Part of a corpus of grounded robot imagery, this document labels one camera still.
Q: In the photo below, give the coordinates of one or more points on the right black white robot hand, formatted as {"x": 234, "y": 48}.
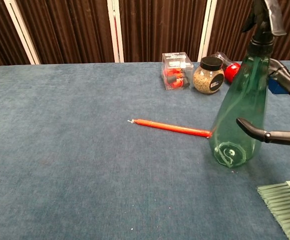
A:
{"x": 279, "y": 136}

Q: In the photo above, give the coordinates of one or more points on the green transparent spray bottle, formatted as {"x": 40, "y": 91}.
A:
{"x": 244, "y": 100}

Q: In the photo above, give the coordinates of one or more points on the cola bottle red label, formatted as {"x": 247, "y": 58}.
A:
{"x": 232, "y": 71}

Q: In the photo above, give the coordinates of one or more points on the blue rectangular box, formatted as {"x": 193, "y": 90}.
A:
{"x": 275, "y": 88}

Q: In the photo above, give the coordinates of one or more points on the white brush green bristles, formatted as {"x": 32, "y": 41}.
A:
{"x": 287, "y": 210}

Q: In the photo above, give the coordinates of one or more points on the round jar black lid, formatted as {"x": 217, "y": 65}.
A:
{"x": 208, "y": 80}

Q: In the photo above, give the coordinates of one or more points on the red pen tool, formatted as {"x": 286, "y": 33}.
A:
{"x": 169, "y": 127}

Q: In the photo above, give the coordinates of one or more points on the dark brown curtain panel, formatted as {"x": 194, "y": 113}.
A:
{"x": 232, "y": 25}
{"x": 70, "y": 30}
{"x": 159, "y": 25}
{"x": 0, "y": 32}

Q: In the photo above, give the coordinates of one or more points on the clear plastic box red items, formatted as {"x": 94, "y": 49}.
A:
{"x": 176, "y": 72}

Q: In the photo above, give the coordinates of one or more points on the blue felt table cover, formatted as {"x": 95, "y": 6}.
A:
{"x": 85, "y": 162}

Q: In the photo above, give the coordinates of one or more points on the white partition post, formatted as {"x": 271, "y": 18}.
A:
{"x": 207, "y": 32}
{"x": 116, "y": 32}
{"x": 22, "y": 32}

